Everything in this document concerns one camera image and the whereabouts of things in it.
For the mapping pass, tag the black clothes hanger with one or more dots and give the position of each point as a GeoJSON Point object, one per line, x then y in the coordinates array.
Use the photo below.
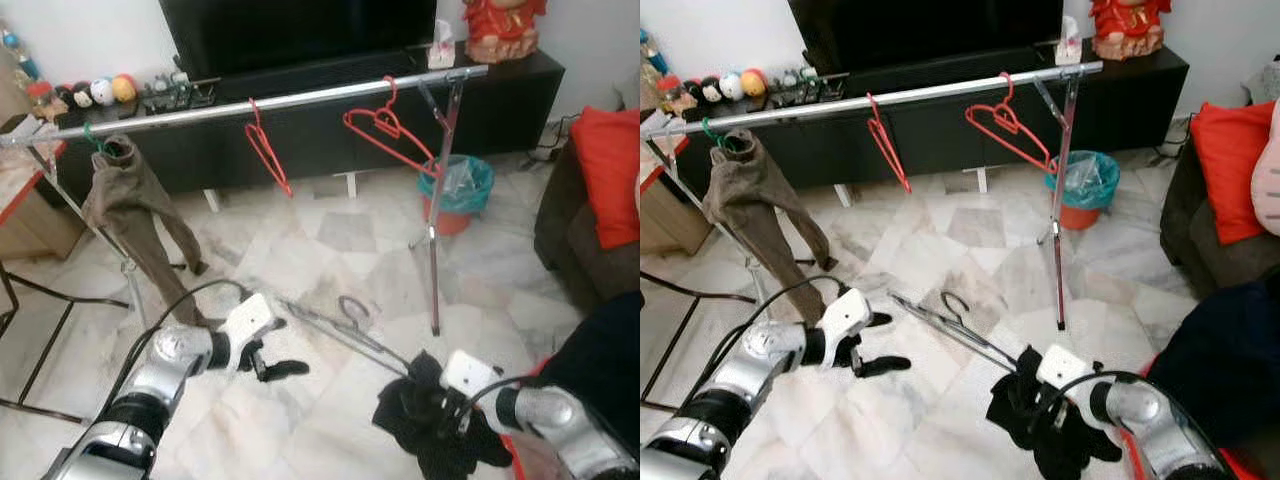
{"type": "Point", "coordinates": [950, 330]}
{"type": "Point", "coordinates": [345, 335]}

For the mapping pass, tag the navy blue garment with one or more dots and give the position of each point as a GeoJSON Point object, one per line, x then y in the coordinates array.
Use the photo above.
{"type": "Point", "coordinates": [600, 370]}
{"type": "Point", "coordinates": [1220, 365]}

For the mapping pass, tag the red plastic clothes hanger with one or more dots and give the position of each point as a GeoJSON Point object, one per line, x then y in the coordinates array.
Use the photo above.
{"type": "Point", "coordinates": [388, 125]}
{"type": "Point", "coordinates": [268, 150]}
{"type": "Point", "coordinates": [1008, 120]}
{"type": "Point", "coordinates": [888, 145]}

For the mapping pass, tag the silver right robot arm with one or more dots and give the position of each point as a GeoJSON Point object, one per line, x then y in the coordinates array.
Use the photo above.
{"type": "Point", "coordinates": [565, 425]}
{"type": "Point", "coordinates": [1150, 415]}

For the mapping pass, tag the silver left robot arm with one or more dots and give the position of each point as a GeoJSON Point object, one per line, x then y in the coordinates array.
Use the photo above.
{"type": "Point", "coordinates": [160, 375]}
{"type": "Point", "coordinates": [745, 370]}

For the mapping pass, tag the green clothes hanger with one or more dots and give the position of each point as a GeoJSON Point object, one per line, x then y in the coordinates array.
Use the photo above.
{"type": "Point", "coordinates": [710, 135]}
{"type": "Point", "coordinates": [90, 140]}

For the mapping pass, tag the orange waste bin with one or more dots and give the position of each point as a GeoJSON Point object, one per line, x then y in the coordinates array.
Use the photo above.
{"type": "Point", "coordinates": [1078, 217]}
{"type": "Point", "coordinates": [447, 222]}

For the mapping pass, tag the black TV console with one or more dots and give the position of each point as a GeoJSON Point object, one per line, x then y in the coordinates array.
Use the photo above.
{"type": "Point", "coordinates": [320, 130]}
{"type": "Point", "coordinates": [940, 125]}

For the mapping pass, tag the dark brown sofa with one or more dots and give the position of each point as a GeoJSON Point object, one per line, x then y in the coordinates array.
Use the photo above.
{"type": "Point", "coordinates": [1190, 250]}
{"type": "Point", "coordinates": [575, 250]}

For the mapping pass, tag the silver metal clothes rack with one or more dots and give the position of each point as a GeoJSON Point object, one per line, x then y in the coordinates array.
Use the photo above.
{"type": "Point", "coordinates": [880, 95]}
{"type": "Point", "coordinates": [250, 100]}

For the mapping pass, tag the teal plastic bin liner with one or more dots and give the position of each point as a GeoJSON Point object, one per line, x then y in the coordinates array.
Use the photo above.
{"type": "Point", "coordinates": [1102, 178]}
{"type": "Point", "coordinates": [475, 183]}

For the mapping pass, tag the yellow orange egg figurine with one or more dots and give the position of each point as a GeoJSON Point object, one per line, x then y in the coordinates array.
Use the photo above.
{"type": "Point", "coordinates": [124, 88]}
{"type": "Point", "coordinates": [755, 83]}

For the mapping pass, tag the white egg figurine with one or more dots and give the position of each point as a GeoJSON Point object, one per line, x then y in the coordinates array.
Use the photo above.
{"type": "Point", "coordinates": [732, 86]}
{"type": "Point", "coordinates": [102, 91]}

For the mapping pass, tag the red cushion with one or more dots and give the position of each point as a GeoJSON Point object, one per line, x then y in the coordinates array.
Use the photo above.
{"type": "Point", "coordinates": [1230, 170]}
{"type": "Point", "coordinates": [610, 175]}

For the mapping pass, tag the black and white figurine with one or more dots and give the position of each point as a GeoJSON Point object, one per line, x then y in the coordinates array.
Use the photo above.
{"type": "Point", "coordinates": [80, 96]}
{"type": "Point", "coordinates": [710, 90]}

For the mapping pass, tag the black flat television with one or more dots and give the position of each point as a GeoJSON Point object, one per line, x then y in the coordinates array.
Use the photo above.
{"type": "Point", "coordinates": [925, 28]}
{"type": "Point", "coordinates": [300, 30]}

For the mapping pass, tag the pink cat face pillow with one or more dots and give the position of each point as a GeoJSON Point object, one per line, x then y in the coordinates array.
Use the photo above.
{"type": "Point", "coordinates": [1268, 185]}

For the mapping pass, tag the red lid figurine jar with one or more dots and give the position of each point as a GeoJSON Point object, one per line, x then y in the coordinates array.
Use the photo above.
{"type": "Point", "coordinates": [42, 97]}
{"type": "Point", "coordinates": [670, 90]}

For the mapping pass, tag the small white pink box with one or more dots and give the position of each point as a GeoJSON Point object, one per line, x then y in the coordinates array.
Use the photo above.
{"type": "Point", "coordinates": [441, 52]}
{"type": "Point", "coordinates": [1069, 48]}

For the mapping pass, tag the red laughing Buddha statue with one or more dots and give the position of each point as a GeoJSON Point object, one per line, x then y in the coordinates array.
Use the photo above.
{"type": "Point", "coordinates": [1130, 28]}
{"type": "Point", "coordinates": [503, 30]}

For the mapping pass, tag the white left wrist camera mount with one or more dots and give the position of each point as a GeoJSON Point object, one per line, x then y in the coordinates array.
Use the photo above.
{"type": "Point", "coordinates": [248, 318]}
{"type": "Point", "coordinates": [842, 315]}

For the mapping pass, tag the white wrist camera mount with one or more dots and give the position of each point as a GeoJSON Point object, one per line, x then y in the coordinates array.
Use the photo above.
{"type": "Point", "coordinates": [248, 318]}
{"type": "Point", "coordinates": [842, 315]}
{"type": "Point", "coordinates": [468, 375]}
{"type": "Point", "coordinates": [1065, 368]}

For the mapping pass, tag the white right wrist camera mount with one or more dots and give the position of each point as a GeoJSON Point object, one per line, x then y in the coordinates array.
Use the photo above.
{"type": "Point", "coordinates": [468, 375]}
{"type": "Point", "coordinates": [1065, 368]}

